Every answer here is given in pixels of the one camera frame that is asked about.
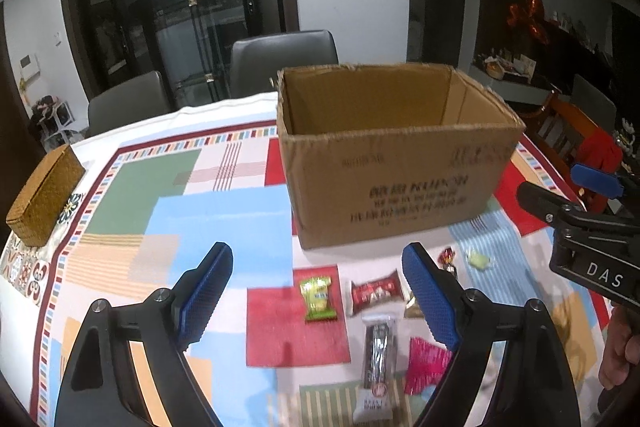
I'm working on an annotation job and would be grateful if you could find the red foil balloon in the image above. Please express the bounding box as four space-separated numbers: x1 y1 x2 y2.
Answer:
506 0 549 44

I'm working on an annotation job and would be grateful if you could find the person right hand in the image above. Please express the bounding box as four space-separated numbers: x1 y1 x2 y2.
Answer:
599 306 639 390

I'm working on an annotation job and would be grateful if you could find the grey chair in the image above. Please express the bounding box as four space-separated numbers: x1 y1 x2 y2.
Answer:
229 29 338 98
88 72 172 136

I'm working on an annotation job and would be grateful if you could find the green candy packet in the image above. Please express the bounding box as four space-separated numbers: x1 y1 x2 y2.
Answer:
299 275 337 322

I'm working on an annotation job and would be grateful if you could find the white shoe rack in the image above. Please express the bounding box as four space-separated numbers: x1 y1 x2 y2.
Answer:
29 95 84 153

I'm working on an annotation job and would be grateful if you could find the black fruit leather bar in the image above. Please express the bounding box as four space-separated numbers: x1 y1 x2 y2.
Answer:
362 313 397 395

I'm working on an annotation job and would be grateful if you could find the brown cardboard box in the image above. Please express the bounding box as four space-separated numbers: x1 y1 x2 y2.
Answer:
277 63 525 249

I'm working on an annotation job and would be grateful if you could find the pale green candy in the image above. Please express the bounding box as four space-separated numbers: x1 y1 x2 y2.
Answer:
465 248 494 272

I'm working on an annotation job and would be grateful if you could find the red snack packet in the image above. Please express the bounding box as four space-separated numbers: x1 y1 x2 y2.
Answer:
347 270 405 317

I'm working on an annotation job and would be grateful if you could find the white low cabinet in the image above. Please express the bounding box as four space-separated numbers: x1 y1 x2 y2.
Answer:
469 65 551 106

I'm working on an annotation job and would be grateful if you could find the colourful patterned tablecloth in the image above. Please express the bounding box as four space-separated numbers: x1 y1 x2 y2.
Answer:
1 94 611 426

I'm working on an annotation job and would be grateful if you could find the red wooden chair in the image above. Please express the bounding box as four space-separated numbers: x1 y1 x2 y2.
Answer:
518 92 623 213

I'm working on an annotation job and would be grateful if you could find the magenta snack packet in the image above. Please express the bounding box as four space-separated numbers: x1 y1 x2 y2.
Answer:
404 337 452 395

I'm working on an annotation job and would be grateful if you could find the red gold wrapped candy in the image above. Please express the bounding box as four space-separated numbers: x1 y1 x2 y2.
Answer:
437 247 458 279

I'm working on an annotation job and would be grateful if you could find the grey chair near left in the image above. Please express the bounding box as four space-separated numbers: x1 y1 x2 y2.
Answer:
88 72 172 136

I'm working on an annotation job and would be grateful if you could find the woven straw tissue box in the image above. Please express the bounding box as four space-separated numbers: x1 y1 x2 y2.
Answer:
6 144 85 247

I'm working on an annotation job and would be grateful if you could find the grey chair centre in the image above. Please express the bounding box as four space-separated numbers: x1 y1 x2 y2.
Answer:
229 29 338 98

